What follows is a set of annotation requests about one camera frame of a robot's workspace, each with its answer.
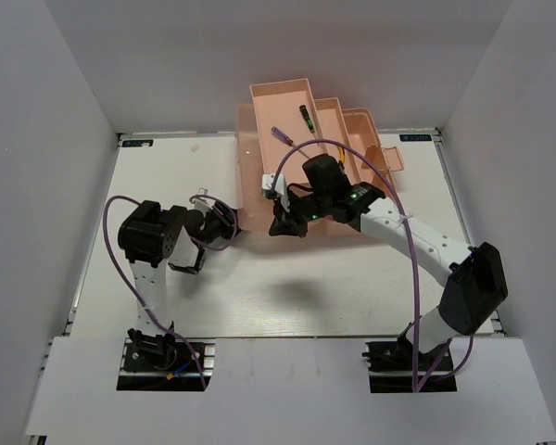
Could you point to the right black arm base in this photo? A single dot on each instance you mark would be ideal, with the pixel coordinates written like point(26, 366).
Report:
point(389, 364)

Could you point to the black precision screwdriver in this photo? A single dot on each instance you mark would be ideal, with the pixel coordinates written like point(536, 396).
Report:
point(307, 118)

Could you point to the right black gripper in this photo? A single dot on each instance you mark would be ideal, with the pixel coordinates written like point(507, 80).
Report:
point(290, 225)

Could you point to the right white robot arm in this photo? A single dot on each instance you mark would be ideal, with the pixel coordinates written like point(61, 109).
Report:
point(472, 278)

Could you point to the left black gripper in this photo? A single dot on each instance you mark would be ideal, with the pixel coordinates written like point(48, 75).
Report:
point(227, 218)

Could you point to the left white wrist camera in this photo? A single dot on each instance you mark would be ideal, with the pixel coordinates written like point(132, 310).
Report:
point(202, 201)

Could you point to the yellow pliers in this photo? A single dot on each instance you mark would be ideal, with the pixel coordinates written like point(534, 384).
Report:
point(342, 159)

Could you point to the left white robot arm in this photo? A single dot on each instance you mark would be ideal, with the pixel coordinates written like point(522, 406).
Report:
point(155, 241)

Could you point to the blue handled screwdriver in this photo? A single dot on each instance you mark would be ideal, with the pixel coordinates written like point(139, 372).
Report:
point(287, 140)

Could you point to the left blue table label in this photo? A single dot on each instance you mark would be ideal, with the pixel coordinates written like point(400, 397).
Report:
point(137, 143)

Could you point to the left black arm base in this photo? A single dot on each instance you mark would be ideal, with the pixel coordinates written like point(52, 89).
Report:
point(163, 363)

